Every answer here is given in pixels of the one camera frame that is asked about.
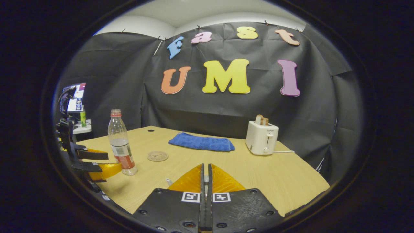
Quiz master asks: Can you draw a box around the clear plastic water bottle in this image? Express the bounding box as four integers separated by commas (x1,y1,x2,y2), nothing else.
108,109,138,176

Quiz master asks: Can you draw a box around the blue folded towel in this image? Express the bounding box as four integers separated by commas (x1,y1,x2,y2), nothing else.
168,132,235,152

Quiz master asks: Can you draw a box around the white side table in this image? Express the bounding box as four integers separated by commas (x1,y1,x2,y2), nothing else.
73,120,92,135

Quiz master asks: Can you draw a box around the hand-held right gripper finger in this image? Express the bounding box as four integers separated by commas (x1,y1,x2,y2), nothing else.
207,163,285,233
132,163,207,233

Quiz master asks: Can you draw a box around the white toaster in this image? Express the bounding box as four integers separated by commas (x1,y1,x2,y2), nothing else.
245,121,279,156

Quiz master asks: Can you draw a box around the computer monitor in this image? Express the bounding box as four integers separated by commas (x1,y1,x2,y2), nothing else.
66,83,87,113

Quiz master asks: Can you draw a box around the round wooden coaster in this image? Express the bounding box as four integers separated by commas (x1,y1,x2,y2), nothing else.
147,151,169,162

